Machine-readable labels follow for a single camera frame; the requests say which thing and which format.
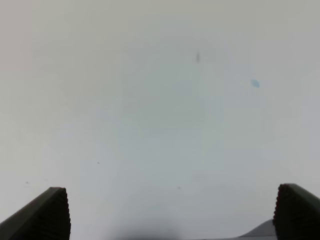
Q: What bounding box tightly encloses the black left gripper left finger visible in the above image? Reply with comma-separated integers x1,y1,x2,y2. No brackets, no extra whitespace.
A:
0,187,71,240

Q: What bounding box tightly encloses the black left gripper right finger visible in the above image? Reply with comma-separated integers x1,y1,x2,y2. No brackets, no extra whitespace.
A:
272,183,320,240

